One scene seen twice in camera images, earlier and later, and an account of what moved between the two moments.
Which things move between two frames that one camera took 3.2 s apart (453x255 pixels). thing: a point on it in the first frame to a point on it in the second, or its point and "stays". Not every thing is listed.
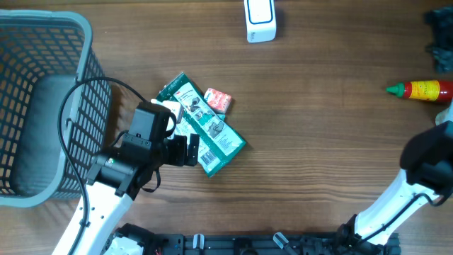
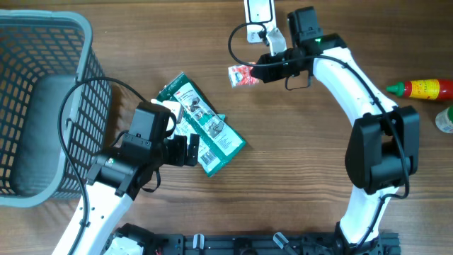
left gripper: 179,159 stays
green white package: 219,140 stays
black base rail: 270,244 stays
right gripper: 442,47 to 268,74
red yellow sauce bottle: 425,90 stays
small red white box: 218,101 to 241,75
